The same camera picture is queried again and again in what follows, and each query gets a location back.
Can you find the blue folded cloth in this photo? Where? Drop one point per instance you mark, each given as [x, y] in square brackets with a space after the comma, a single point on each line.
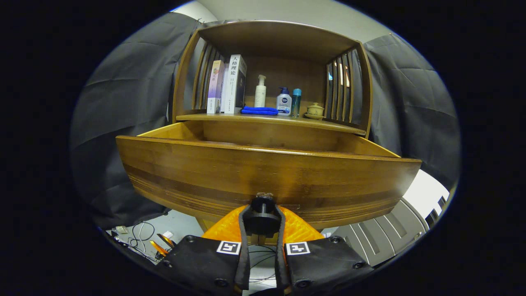
[259, 110]

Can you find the brown wooden cabinet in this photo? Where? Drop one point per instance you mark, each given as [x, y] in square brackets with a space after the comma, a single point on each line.
[279, 41]

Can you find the beige lidded teacup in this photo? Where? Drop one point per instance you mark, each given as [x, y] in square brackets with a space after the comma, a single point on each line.
[315, 110]

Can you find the white pump bottle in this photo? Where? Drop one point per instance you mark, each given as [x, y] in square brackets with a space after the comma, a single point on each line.
[260, 94]

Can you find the grey ribbed panel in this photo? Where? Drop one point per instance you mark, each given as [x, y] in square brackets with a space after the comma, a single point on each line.
[382, 238]

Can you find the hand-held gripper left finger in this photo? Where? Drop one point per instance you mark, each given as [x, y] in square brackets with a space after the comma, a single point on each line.
[205, 259]

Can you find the orange black tool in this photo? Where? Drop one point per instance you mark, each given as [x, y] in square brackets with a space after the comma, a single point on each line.
[158, 248]

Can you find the white bottle with blue cap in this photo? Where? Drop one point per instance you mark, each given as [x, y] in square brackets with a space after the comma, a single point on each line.
[284, 103]

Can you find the white power adapter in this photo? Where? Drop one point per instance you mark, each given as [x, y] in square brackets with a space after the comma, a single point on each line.
[121, 229]

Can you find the teal slim bottle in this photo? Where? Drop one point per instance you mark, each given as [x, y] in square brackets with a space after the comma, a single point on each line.
[296, 102]

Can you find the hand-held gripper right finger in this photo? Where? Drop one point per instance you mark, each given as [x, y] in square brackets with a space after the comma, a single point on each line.
[324, 259]

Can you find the purple book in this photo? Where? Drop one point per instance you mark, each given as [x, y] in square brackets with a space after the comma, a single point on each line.
[215, 86]

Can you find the thick white book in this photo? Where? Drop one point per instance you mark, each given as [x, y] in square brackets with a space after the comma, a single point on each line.
[236, 84]

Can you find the black round drawer knob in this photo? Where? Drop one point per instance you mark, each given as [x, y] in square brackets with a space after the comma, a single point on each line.
[263, 205]

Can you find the black backdrop cloth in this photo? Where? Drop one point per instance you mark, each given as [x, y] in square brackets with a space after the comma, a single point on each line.
[123, 102]

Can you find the brown wooden countertop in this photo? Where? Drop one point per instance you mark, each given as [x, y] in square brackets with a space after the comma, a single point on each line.
[287, 119]

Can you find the brown wooden drawer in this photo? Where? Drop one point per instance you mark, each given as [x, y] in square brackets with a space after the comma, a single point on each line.
[246, 172]

